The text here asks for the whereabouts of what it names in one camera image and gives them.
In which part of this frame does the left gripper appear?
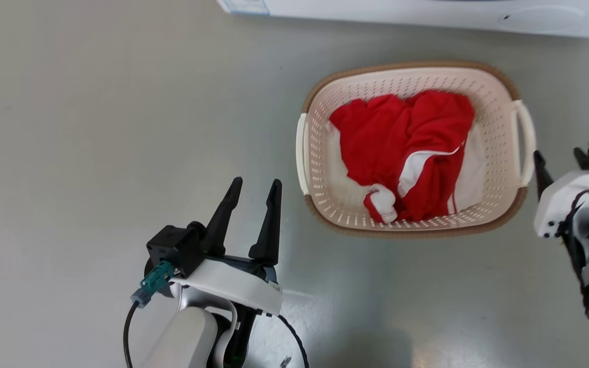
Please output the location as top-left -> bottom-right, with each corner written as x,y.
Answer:
169,177 -> 284,316

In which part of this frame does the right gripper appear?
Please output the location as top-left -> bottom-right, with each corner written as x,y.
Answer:
533,150 -> 589,239

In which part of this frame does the cream perforated laundry basket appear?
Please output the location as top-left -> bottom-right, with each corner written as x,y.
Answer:
295,61 -> 537,240

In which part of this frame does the red garment with white stripe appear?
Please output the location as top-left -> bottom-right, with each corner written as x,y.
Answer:
329,90 -> 476,224

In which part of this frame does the round white filter cover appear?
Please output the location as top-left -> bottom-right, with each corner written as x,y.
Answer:
497,5 -> 589,33

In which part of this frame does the white front-load washing machine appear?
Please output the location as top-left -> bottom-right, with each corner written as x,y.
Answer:
216,0 -> 589,39

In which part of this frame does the blue energy label sticker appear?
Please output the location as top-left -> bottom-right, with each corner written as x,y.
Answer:
221,0 -> 270,15

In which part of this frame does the teal cable connector plug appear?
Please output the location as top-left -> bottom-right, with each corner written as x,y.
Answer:
130,260 -> 176,309

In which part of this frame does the thin black braided cable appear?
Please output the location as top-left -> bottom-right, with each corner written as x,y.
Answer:
273,314 -> 310,368

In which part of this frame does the thin black camera cable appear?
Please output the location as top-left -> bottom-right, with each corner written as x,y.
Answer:
123,301 -> 142,368

